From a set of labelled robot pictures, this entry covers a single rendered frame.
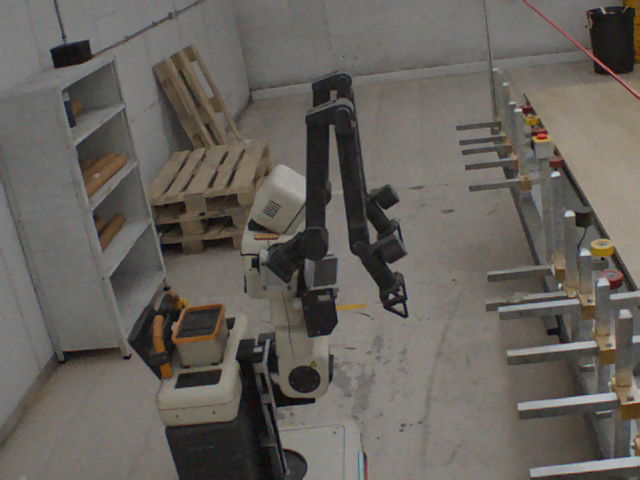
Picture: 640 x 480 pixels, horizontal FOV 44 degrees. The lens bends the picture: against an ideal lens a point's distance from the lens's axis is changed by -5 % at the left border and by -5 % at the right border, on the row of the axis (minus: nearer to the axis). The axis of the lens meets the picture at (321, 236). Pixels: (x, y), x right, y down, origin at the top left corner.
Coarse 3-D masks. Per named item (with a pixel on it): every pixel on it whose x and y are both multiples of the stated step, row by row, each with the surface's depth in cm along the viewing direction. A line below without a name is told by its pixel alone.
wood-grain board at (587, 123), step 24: (528, 96) 485; (552, 96) 477; (576, 96) 469; (600, 96) 462; (624, 96) 455; (552, 120) 430; (576, 120) 424; (600, 120) 417; (624, 120) 411; (576, 144) 386; (600, 144) 381; (624, 144) 375; (576, 168) 355; (600, 168) 350; (624, 168) 346; (600, 192) 324; (624, 192) 320; (600, 216) 302; (624, 216) 298; (624, 240) 279; (624, 264) 263
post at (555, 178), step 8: (552, 176) 273; (560, 176) 273; (552, 184) 275; (560, 184) 274; (552, 192) 276; (560, 192) 275; (552, 200) 277; (560, 200) 276; (552, 208) 278; (560, 208) 278; (552, 216) 280; (560, 216) 279; (552, 224) 283; (560, 224) 280; (552, 232) 285; (560, 232) 281; (560, 240) 282; (560, 248) 283; (560, 256) 284
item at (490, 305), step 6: (534, 294) 262; (540, 294) 262; (546, 294) 261; (552, 294) 260; (558, 294) 260; (564, 294) 259; (486, 300) 264; (492, 300) 264; (498, 300) 263; (504, 300) 263; (522, 300) 261; (528, 300) 261; (534, 300) 260; (540, 300) 260; (546, 300) 260; (552, 300) 260; (558, 300) 260; (486, 306) 263; (492, 306) 263; (498, 306) 262; (504, 306) 262
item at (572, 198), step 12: (552, 168) 421; (564, 168) 379; (564, 180) 383; (564, 192) 387; (576, 192) 352; (564, 204) 391; (576, 204) 355; (576, 228) 362; (588, 228) 331; (600, 228) 305; (588, 240) 334; (612, 264) 288; (624, 276) 270; (624, 288) 271; (636, 312) 256; (636, 324) 257
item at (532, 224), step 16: (496, 144) 475; (512, 176) 417; (512, 192) 405; (528, 208) 374; (528, 224) 357; (528, 240) 352; (544, 288) 309; (560, 320) 276; (560, 336) 273; (576, 336) 264; (576, 368) 247; (592, 368) 243; (576, 384) 244; (592, 384) 237; (592, 416) 223; (608, 416) 221; (592, 432) 219; (608, 432) 215; (592, 448) 220; (608, 448) 209
